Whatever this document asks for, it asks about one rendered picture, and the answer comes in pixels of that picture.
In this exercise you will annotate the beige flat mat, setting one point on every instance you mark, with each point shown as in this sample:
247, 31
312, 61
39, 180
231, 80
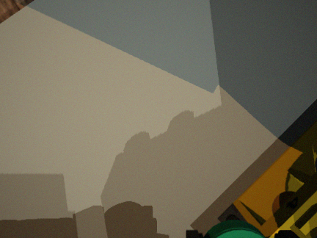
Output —
147, 118

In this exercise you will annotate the yellow tube rack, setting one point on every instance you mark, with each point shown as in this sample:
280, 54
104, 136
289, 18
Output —
293, 171

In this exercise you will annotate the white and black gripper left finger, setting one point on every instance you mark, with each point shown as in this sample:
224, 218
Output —
193, 234

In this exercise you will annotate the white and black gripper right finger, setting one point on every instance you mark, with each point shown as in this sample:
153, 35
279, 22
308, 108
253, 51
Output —
285, 234

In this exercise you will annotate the green screw cap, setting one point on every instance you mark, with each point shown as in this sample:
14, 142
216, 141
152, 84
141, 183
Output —
234, 229

